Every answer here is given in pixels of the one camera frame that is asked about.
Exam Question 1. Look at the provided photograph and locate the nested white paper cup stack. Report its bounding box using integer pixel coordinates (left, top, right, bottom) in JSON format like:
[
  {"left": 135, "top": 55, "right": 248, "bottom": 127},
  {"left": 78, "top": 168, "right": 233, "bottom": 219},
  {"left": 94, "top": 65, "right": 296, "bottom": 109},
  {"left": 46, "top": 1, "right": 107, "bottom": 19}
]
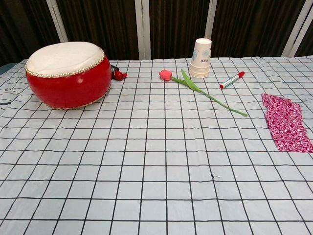
[{"left": 189, "top": 60, "right": 211, "bottom": 79}]

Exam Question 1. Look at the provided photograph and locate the red drum with white head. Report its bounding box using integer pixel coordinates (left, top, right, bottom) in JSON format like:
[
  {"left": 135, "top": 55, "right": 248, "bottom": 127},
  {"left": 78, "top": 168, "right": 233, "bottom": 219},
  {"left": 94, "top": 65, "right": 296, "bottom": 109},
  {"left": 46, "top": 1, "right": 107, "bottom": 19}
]
[{"left": 25, "top": 41, "right": 112, "bottom": 110}]

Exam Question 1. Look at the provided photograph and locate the red and white marker pen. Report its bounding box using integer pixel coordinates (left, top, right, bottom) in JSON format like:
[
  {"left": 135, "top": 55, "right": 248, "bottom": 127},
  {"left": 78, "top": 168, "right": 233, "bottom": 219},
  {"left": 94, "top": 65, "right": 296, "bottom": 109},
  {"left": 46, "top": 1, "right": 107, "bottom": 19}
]
[{"left": 219, "top": 71, "right": 246, "bottom": 90}]

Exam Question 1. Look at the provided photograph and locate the white black grid tablecloth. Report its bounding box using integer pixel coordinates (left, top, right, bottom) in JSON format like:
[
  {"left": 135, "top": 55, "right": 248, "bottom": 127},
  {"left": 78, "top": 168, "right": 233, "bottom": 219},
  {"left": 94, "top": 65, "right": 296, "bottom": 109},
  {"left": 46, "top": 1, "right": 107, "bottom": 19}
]
[{"left": 0, "top": 56, "right": 313, "bottom": 235}]

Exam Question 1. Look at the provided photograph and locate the white printed paper cup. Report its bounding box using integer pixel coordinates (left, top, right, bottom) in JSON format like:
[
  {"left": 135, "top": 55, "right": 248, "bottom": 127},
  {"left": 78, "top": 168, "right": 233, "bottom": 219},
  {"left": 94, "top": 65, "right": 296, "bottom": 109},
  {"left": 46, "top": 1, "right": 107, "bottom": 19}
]
[{"left": 191, "top": 37, "right": 212, "bottom": 68}]

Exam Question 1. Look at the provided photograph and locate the pink artificial tulip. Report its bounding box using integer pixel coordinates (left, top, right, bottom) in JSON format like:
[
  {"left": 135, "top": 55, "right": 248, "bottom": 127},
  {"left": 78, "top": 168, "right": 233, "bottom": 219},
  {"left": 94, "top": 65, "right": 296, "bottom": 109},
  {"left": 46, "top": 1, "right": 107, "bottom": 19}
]
[{"left": 159, "top": 69, "right": 248, "bottom": 118}]

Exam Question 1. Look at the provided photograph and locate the white frame post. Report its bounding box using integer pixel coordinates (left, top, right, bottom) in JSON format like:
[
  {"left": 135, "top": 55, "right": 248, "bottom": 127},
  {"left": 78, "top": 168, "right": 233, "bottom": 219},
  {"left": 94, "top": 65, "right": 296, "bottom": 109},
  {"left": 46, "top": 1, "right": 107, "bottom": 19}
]
[
  {"left": 206, "top": 0, "right": 219, "bottom": 41},
  {"left": 134, "top": 0, "right": 152, "bottom": 60},
  {"left": 281, "top": 0, "right": 313, "bottom": 58},
  {"left": 46, "top": 0, "right": 68, "bottom": 44}
]

